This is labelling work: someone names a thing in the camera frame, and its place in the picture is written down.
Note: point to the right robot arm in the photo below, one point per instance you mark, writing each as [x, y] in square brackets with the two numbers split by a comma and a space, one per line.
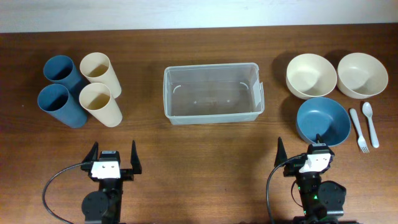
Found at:
[322, 201]

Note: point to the blue cup front left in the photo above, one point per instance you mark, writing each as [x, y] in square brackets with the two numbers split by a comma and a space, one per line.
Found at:
[57, 101]

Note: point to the blue cup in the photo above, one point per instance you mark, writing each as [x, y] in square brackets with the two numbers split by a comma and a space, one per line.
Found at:
[57, 101]
[60, 69]

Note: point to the white plastic spoon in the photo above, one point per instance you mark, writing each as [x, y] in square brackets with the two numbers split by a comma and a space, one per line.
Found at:
[368, 112]

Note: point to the blue bowl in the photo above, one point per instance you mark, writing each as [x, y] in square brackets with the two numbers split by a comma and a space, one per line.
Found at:
[325, 117]

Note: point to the cream bowl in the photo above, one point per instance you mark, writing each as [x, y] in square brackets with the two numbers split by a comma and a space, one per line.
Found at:
[310, 75]
[361, 76]

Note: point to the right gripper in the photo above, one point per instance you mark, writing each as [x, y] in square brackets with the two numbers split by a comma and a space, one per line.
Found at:
[294, 167]

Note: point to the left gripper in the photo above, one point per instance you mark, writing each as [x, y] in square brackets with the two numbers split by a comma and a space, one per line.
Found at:
[128, 174]

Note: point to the cream cup rear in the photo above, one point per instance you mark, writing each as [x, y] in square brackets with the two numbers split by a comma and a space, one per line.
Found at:
[97, 68]

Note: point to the blue cup rear left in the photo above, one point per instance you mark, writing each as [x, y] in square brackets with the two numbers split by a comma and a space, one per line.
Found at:
[60, 69]

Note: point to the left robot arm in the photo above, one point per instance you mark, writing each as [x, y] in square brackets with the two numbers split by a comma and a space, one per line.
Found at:
[104, 205]

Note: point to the clear plastic storage container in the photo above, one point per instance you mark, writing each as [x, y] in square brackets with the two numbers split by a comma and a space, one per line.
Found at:
[216, 93]

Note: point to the cream cup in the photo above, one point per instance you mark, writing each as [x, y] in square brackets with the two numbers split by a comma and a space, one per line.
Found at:
[97, 99]
[97, 68]

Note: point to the cream cup front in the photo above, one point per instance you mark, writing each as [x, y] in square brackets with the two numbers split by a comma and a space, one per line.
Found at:
[97, 99]

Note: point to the white plastic fork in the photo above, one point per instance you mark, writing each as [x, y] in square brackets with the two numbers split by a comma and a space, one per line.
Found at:
[361, 141]

